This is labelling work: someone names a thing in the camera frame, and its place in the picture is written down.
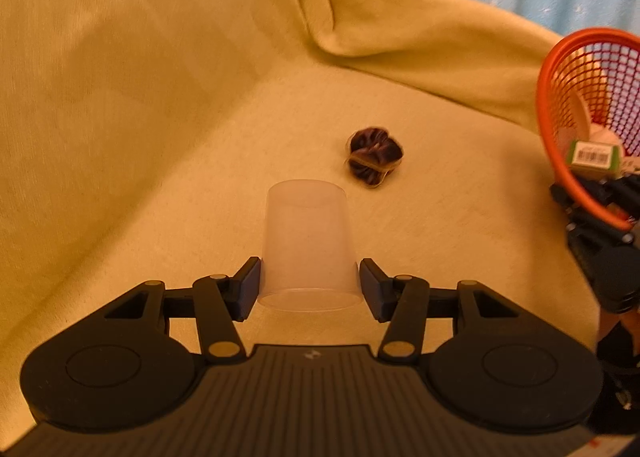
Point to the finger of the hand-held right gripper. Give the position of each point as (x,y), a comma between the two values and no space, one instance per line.
(612,187)
(561,194)

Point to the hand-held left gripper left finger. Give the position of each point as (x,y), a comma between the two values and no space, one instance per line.
(248,287)

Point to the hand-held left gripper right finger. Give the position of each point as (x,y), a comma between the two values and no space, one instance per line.
(371,288)

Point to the green and white box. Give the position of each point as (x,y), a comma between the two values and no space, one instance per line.
(595,156)

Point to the clear plastic cup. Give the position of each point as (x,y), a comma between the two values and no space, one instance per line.
(310,247)

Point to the red mesh basket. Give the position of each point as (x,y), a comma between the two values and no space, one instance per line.
(550,102)

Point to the yellow sofa blanket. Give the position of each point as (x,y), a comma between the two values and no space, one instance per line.
(175,112)

